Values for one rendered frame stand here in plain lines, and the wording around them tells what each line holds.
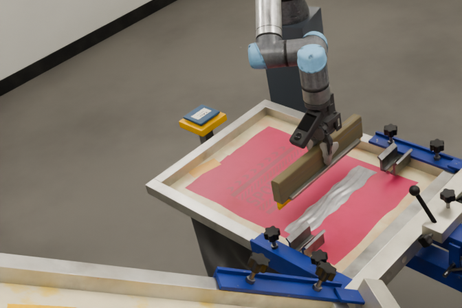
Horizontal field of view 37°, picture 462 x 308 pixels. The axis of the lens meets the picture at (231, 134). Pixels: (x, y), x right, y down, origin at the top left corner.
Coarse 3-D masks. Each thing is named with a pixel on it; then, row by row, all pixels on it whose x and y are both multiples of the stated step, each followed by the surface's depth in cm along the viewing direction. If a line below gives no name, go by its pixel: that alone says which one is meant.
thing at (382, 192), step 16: (272, 128) 242; (256, 144) 235; (272, 144) 233; (288, 144) 232; (256, 160) 227; (352, 160) 218; (336, 176) 213; (384, 176) 209; (400, 176) 208; (320, 192) 208; (368, 192) 204; (384, 192) 203; (400, 192) 201; (352, 208) 199; (368, 208) 198; (384, 208) 197
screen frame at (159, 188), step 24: (240, 120) 243; (288, 120) 242; (216, 144) 234; (360, 144) 221; (168, 168) 226; (192, 168) 230; (432, 168) 204; (168, 192) 215; (432, 192) 194; (192, 216) 208; (216, 216) 202; (408, 216) 188; (240, 240) 194; (384, 240) 182; (360, 264) 176
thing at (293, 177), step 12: (348, 120) 204; (360, 120) 205; (336, 132) 200; (348, 132) 202; (360, 132) 207; (348, 144) 204; (312, 156) 193; (288, 168) 189; (300, 168) 190; (312, 168) 194; (276, 180) 186; (288, 180) 187; (300, 180) 192; (276, 192) 187; (288, 192) 189
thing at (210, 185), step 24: (216, 168) 228; (240, 168) 225; (216, 192) 217; (312, 192) 209; (240, 216) 206; (264, 216) 204; (288, 216) 202; (336, 216) 198; (360, 216) 196; (336, 240) 190; (360, 240) 188
